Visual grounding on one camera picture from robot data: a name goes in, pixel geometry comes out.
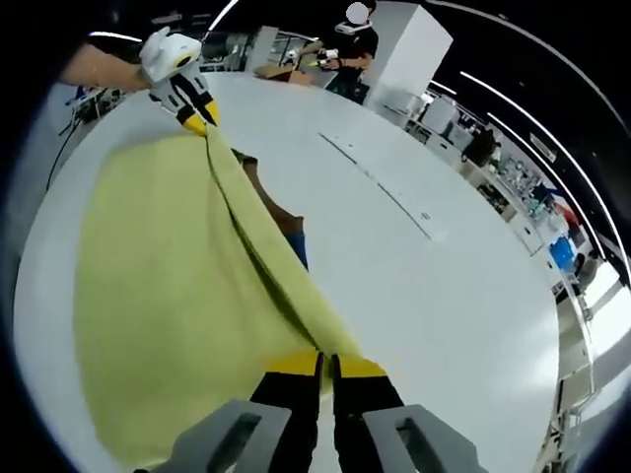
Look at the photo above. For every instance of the blue plastic bin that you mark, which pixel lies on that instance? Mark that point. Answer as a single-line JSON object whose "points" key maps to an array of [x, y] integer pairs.
{"points": [[563, 256]]}

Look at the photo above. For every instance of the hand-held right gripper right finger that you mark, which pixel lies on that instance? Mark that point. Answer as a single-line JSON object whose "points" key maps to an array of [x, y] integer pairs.
{"points": [[365, 399]]}

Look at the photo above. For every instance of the brown cardboard box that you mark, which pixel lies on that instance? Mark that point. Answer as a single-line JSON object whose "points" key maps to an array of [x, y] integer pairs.
{"points": [[286, 75]]}

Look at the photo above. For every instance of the long ceiling light strip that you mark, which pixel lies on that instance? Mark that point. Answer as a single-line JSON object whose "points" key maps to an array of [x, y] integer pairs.
{"points": [[557, 138]]}

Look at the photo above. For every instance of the yellow-green garment with dark sleeves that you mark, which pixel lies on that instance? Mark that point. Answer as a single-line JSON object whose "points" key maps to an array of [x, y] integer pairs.
{"points": [[162, 271]]}

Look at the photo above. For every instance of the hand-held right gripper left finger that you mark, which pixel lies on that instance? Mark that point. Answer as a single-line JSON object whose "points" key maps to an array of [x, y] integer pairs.
{"points": [[291, 409]]}

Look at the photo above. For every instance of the white cabinet row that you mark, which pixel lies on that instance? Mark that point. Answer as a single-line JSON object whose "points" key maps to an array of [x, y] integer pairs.
{"points": [[493, 192]]}

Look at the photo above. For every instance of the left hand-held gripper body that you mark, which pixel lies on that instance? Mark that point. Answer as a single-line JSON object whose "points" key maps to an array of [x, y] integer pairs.
{"points": [[165, 56]]}

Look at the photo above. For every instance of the wide white square pillar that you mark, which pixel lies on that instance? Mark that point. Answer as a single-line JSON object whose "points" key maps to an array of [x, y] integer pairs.
{"points": [[411, 54]]}

